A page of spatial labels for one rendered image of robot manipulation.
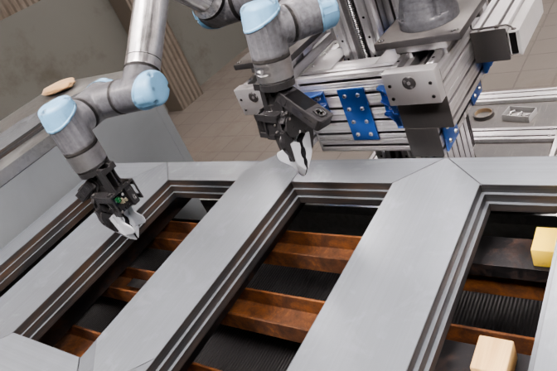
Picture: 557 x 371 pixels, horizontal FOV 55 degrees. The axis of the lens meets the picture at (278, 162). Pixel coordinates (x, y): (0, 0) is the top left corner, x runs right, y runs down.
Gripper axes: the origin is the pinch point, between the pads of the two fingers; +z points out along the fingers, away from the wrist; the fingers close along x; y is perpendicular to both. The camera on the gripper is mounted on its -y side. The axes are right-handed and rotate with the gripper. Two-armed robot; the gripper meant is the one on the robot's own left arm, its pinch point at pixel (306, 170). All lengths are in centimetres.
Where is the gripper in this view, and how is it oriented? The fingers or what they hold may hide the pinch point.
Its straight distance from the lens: 111.9
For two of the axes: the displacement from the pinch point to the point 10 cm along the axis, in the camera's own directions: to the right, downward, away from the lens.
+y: -7.4, -1.2, 6.6
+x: -6.3, 4.6, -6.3
